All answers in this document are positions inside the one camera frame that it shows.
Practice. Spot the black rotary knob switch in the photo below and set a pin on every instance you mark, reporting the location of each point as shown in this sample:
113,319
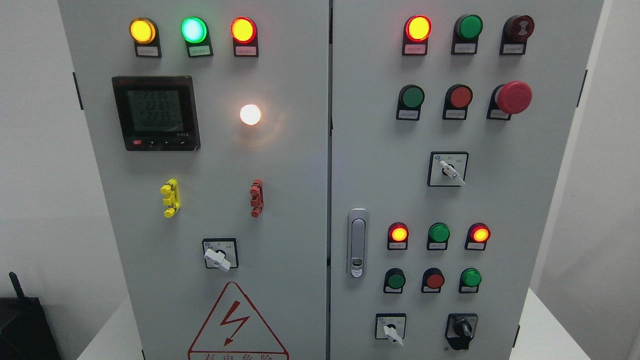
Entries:
460,330

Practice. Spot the grey electrical control cabinet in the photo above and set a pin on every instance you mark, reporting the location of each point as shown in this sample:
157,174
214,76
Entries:
327,80

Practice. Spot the red terminal connector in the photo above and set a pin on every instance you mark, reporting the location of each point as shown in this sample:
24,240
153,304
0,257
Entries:
257,201

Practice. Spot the red indicator lamp lower left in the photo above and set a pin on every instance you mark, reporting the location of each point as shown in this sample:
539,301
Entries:
397,236

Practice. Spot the red indicator lamp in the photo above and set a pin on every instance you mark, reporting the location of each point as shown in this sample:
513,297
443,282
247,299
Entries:
477,236
397,236
415,36

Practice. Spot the white lit indicator lamp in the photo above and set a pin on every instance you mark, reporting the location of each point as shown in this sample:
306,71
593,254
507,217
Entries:
250,114

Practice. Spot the green push button upper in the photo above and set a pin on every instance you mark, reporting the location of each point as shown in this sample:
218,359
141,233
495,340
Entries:
410,100

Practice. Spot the green push button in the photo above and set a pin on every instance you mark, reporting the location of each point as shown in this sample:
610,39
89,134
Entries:
410,100
469,281
394,281

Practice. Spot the green push button lower left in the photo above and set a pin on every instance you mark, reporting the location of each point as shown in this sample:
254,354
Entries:
394,281

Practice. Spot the green indicator lamp lower middle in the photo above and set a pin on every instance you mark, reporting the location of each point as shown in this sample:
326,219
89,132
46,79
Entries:
438,237

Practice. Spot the red push button lower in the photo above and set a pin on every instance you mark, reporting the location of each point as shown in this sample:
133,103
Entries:
432,281

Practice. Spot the red push button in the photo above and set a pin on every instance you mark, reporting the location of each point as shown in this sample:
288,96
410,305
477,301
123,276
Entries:
457,100
432,281

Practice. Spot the yellow terminal connector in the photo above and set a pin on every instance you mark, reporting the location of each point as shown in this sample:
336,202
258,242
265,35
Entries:
171,200

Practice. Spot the red push button upper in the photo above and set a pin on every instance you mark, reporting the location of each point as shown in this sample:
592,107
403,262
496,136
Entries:
457,100

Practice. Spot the red indicator lamp lower right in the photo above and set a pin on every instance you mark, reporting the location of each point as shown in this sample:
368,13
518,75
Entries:
477,236

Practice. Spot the red indicator lamp left door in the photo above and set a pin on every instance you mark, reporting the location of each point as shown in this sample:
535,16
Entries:
244,35

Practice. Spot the red high voltage warning sign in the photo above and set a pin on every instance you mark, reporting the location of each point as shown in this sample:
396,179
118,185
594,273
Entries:
235,330

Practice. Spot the black digital power meter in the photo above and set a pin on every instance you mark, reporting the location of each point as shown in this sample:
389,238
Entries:
157,113

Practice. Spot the green push button lower right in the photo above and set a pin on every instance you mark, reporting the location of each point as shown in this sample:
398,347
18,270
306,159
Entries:
469,281

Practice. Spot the red indicator lamp top right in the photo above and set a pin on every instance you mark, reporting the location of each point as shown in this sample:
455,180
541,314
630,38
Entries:
415,36

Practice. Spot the lit green indicator lamp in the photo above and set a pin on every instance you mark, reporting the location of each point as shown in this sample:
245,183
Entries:
197,37

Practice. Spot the red emergency stop mushroom button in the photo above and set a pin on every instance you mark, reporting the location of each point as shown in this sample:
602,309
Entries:
508,99

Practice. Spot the green indicator lamp top right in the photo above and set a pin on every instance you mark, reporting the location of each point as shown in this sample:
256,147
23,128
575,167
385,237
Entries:
466,32

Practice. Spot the yellow indicator lamp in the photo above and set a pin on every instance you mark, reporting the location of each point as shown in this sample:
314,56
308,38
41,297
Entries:
145,35

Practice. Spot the dark red buzzer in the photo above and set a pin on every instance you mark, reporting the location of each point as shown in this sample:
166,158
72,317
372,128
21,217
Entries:
515,34

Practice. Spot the black device with antenna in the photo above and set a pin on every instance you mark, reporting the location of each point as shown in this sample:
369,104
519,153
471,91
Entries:
24,330

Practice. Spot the silver door latch handle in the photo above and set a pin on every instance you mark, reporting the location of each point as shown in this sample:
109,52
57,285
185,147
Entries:
357,230

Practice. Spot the white selector switch left door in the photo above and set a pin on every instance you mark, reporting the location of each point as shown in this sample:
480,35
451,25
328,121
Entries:
220,253

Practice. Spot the white selector switch upper right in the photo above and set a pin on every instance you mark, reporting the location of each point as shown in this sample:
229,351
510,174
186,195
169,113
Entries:
447,169

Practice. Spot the white selector switch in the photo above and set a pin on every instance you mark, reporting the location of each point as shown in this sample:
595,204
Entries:
447,169
391,327

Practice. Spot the white selector switch bottom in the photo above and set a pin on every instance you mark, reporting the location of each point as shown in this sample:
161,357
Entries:
391,327

